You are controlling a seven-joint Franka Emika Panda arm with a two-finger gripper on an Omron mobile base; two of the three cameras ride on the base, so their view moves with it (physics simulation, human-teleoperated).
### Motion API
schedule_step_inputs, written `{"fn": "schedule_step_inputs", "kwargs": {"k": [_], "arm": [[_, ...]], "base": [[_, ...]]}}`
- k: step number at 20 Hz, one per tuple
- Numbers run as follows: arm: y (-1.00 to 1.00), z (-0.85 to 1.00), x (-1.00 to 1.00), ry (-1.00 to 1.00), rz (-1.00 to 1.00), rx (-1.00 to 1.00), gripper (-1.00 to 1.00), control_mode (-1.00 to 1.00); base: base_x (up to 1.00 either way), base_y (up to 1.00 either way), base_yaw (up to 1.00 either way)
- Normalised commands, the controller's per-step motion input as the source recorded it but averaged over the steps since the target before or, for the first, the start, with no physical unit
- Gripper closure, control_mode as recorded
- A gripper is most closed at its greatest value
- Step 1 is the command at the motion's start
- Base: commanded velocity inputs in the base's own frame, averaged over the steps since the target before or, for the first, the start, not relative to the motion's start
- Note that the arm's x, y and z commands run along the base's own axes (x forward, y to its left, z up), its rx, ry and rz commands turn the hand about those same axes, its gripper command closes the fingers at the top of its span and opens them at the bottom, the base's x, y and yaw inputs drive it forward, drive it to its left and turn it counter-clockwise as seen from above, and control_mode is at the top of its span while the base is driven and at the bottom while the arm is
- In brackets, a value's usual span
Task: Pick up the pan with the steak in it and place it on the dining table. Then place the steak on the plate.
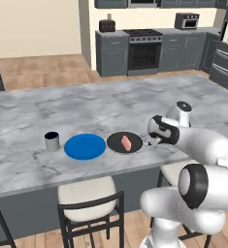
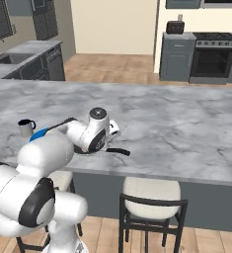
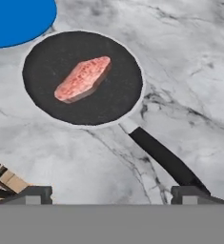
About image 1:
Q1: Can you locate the grey toaster oven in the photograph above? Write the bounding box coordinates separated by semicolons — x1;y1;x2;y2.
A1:
174;12;201;31

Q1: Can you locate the long grey wall cupboard run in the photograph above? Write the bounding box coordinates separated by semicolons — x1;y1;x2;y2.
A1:
157;0;228;10

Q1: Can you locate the black toaster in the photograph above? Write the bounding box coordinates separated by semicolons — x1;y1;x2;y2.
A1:
98;18;116;33

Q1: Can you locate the narrow grey base cupboard run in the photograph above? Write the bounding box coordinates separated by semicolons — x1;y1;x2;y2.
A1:
95;30;131;78

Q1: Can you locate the pink steak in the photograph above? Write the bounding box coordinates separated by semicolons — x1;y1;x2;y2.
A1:
120;135;133;152

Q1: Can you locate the blue plate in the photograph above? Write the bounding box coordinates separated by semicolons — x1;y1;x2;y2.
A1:
63;133;107;161

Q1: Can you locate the steel fridge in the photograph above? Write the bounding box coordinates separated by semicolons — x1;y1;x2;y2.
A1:
209;0;228;95

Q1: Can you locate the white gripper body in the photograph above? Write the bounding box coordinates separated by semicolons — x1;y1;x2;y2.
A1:
147;114;164;146

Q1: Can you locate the wide grey base cupboard run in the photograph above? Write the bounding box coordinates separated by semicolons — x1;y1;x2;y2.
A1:
156;27;222;75

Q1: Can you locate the grey kitchen island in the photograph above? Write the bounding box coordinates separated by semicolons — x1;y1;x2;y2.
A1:
0;74;228;244

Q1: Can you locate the black frying pan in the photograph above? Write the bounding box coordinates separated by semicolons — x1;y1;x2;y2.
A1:
106;131;152;155

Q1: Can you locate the black and steel oven range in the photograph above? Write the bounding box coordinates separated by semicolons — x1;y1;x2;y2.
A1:
122;28;164;78

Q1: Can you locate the grey cup with dark inside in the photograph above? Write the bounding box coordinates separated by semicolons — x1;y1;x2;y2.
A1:
44;131;61;152

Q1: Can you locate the steel range hood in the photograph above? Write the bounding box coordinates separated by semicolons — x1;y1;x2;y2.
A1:
127;0;159;9

